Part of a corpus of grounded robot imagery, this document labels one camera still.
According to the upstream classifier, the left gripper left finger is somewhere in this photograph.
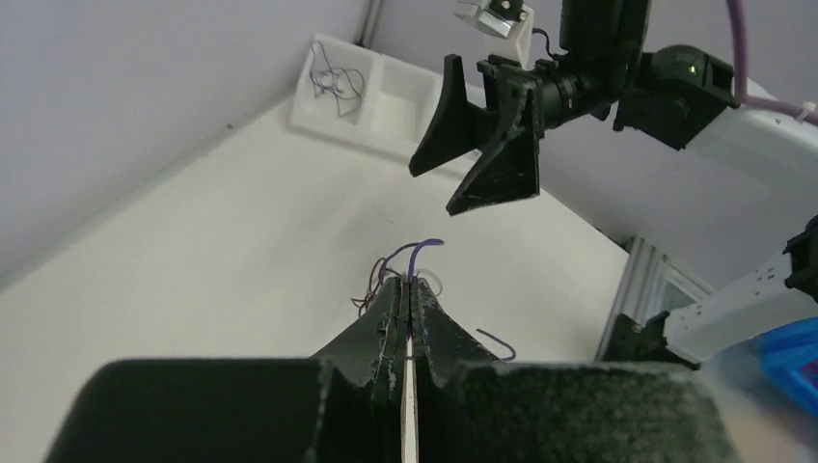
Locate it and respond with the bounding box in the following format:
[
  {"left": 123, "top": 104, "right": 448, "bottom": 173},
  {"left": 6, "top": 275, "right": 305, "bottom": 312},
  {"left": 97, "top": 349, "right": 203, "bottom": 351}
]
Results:
[{"left": 46, "top": 278, "right": 404, "bottom": 462}]

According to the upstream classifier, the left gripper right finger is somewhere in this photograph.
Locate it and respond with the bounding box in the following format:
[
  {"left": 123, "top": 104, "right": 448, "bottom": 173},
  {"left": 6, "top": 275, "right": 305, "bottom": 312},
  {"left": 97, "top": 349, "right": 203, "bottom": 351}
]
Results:
[{"left": 409, "top": 281, "right": 740, "bottom": 462}]

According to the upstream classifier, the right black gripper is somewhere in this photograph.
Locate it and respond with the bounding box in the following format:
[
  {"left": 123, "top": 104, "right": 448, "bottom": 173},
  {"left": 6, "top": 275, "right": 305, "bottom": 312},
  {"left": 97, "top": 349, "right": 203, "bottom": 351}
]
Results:
[{"left": 409, "top": 54, "right": 614, "bottom": 216}]

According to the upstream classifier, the black wire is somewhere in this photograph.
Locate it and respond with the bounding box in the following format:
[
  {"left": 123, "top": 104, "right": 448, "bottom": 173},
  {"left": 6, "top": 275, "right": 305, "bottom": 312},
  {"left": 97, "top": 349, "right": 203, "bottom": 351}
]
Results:
[
  {"left": 308, "top": 40, "right": 367, "bottom": 120},
  {"left": 349, "top": 255, "right": 391, "bottom": 319}
]

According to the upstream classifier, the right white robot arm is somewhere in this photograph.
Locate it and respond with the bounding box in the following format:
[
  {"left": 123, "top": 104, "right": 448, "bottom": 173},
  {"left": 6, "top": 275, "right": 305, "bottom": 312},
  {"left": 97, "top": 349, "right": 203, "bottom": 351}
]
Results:
[{"left": 409, "top": 1, "right": 817, "bottom": 368}]

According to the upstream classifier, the white compartment tray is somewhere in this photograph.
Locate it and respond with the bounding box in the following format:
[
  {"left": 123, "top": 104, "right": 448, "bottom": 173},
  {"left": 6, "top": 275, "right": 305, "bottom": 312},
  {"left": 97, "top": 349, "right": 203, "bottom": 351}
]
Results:
[{"left": 289, "top": 34, "right": 443, "bottom": 164}]

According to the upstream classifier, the blue plastic object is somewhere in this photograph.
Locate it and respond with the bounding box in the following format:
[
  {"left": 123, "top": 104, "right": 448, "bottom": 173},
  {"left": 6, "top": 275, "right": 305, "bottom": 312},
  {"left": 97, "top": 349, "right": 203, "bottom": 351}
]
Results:
[{"left": 751, "top": 317, "right": 817, "bottom": 417}]

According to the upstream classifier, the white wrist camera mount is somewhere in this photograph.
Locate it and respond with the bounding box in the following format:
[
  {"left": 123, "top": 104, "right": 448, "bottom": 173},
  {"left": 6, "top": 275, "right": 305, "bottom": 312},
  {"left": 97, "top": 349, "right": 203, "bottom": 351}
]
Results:
[{"left": 453, "top": 0, "right": 535, "bottom": 68}]

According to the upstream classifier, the aluminium frame rail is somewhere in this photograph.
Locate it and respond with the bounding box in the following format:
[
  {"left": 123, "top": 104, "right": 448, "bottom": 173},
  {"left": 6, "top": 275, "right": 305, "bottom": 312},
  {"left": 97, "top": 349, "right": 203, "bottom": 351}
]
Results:
[{"left": 595, "top": 236, "right": 713, "bottom": 369}]

